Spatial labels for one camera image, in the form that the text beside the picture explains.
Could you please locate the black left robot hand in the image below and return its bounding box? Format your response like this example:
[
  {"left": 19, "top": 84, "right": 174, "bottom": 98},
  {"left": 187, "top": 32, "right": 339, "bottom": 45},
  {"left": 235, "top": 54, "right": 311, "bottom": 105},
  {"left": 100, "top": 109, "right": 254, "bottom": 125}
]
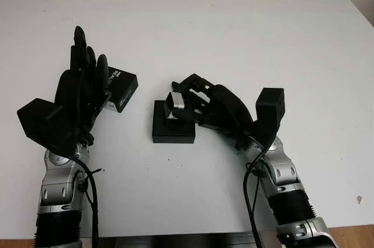
[{"left": 57, "top": 26, "right": 114, "bottom": 146}]

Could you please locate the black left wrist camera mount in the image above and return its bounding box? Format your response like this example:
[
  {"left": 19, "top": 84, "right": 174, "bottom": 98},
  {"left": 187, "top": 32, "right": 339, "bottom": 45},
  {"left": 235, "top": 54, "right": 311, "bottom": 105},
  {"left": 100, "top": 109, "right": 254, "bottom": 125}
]
[{"left": 16, "top": 98, "right": 77, "bottom": 151}]

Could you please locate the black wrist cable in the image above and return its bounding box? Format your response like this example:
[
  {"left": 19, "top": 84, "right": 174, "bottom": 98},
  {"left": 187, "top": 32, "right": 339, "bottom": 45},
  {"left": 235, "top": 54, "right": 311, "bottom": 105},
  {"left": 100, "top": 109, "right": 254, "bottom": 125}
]
[
  {"left": 72, "top": 157, "right": 105, "bottom": 248},
  {"left": 243, "top": 142, "right": 267, "bottom": 248}
]

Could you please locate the dark robot torso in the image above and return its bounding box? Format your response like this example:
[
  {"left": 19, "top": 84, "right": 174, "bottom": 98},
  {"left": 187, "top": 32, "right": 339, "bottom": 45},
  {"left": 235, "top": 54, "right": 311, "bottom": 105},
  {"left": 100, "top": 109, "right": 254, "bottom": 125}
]
[{"left": 98, "top": 232, "right": 278, "bottom": 248}]

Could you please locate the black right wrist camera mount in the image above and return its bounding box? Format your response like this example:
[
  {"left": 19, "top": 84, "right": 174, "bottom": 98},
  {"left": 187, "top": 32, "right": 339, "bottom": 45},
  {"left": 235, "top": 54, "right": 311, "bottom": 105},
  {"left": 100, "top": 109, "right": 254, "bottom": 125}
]
[{"left": 255, "top": 87, "right": 286, "bottom": 147}]

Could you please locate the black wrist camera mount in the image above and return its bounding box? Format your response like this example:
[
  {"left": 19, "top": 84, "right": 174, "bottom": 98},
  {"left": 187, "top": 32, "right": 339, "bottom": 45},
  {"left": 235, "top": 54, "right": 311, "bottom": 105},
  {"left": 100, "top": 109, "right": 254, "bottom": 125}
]
[
  {"left": 255, "top": 87, "right": 286, "bottom": 147},
  {"left": 16, "top": 98, "right": 77, "bottom": 151}
]

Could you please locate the black RealSense box lid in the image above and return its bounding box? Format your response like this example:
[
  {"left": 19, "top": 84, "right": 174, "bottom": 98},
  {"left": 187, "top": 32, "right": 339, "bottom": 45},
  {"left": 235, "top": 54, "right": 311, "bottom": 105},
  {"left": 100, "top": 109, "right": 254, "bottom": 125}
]
[{"left": 101, "top": 65, "right": 138, "bottom": 113}]

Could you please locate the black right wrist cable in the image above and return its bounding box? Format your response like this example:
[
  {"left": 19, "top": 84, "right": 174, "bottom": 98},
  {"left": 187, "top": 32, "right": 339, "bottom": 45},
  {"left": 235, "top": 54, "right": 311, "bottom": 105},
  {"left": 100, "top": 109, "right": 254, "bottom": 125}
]
[{"left": 243, "top": 142, "right": 267, "bottom": 248}]

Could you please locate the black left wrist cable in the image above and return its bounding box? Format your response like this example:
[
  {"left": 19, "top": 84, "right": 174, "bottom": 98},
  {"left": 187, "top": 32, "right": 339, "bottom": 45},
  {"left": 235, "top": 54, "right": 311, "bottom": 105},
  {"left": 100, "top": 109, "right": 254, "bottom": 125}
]
[{"left": 72, "top": 157, "right": 105, "bottom": 248}]

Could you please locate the black box base with insert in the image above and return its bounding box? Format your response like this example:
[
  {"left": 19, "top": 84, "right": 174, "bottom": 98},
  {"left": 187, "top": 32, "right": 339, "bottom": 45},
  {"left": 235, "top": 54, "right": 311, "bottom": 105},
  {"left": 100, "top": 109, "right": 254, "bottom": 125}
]
[{"left": 151, "top": 100, "right": 196, "bottom": 144}]

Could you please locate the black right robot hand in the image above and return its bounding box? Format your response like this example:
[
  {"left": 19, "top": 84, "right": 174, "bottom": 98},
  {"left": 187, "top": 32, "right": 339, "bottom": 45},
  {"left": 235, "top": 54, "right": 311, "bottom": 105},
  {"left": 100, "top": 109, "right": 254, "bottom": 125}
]
[{"left": 171, "top": 73, "right": 255, "bottom": 150}]

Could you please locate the small silver depth camera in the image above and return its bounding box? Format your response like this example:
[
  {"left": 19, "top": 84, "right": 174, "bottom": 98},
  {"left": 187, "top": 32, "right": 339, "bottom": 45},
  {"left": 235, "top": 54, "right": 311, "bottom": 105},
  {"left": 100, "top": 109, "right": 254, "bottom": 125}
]
[{"left": 164, "top": 91, "right": 187, "bottom": 116}]

